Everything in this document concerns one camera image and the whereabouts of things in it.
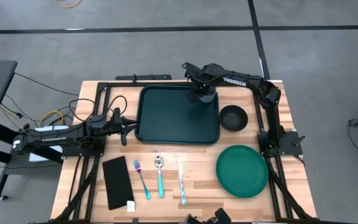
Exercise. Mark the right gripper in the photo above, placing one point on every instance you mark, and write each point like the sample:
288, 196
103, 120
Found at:
204, 79

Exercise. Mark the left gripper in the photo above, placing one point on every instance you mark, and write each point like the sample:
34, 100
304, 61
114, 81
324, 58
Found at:
117, 126

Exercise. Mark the grey cup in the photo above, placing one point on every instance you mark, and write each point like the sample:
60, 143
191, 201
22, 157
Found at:
207, 97

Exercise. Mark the black bowl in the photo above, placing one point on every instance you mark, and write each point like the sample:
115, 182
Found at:
233, 118

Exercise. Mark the black napkin with white tag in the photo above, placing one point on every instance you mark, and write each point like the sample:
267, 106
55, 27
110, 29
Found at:
117, 183

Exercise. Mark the green plate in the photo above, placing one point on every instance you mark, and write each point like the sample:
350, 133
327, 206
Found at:
241, 171

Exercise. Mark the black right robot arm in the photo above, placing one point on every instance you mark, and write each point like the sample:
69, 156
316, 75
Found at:
244, 81

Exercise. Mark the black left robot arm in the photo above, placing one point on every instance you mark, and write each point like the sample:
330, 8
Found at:
57, 139

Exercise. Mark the dark green plastic tray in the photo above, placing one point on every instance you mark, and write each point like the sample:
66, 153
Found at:
166, 118

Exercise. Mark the black power strip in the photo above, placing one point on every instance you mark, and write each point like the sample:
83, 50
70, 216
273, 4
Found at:
148, 77

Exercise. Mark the white box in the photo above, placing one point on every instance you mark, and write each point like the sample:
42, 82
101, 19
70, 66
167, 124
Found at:
47, 128

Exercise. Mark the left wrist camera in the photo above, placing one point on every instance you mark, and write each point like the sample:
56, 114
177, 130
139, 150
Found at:
117, 114

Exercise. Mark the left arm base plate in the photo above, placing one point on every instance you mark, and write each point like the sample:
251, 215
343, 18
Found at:
82, 152

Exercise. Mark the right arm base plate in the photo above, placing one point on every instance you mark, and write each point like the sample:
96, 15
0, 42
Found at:
291, 144

